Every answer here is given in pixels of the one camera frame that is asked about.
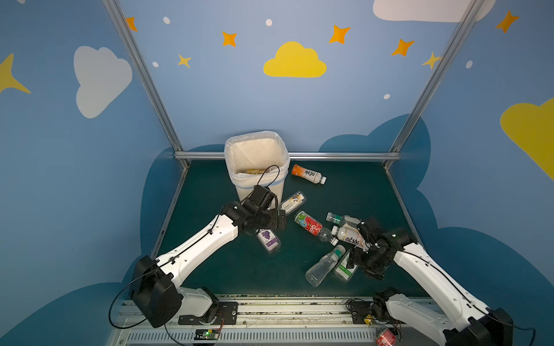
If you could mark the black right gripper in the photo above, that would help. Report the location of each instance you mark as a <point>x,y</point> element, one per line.
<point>361,258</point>

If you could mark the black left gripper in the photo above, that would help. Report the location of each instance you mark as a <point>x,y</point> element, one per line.
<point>273,218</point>

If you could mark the grape juice purple label bottle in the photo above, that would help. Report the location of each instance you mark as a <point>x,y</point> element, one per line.
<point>271,243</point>

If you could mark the lime green label bottle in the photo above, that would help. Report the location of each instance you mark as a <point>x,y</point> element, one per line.
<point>343,270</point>

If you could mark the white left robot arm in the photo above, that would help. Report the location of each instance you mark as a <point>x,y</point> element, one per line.
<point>156,288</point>

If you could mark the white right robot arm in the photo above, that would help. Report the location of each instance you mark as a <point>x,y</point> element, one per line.
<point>463,320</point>

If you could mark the orange white label bottle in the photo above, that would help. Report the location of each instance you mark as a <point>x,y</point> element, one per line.
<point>349,235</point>

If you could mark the crane label clear bottle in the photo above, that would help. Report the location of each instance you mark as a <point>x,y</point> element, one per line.
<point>293,203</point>

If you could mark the clear green cap water bottle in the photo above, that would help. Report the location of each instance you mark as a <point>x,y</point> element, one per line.
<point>342,220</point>

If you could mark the red green label soda bottle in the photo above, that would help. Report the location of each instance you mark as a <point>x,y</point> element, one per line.
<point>314,227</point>

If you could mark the orange bottle near back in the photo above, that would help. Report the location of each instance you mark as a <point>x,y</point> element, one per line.
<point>310,175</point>

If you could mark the green circuit board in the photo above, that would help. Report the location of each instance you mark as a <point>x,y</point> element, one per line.
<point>206,335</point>

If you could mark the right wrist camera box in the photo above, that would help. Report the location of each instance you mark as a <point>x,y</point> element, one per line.
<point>370,229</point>

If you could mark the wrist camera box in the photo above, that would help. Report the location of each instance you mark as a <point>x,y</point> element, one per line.
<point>263,197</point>
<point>370,229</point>

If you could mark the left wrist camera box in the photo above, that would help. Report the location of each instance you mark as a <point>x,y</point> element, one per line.
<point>263,197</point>

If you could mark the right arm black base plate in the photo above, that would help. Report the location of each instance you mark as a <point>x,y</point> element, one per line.
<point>367,312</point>

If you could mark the aluminium frame back rail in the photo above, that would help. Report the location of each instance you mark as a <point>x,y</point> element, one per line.
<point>299,156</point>

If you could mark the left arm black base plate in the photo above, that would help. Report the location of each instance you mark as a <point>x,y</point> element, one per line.
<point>225,312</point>

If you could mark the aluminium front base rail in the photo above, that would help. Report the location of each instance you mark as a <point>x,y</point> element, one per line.
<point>261,320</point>

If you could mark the aluminium left upright post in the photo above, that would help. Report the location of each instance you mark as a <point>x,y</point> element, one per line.
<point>116,15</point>

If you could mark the aluminium upright post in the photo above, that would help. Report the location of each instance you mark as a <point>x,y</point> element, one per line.
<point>461,32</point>
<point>116,15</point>

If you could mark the aluminium right upright post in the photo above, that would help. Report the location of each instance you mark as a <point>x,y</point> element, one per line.
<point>461,32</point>

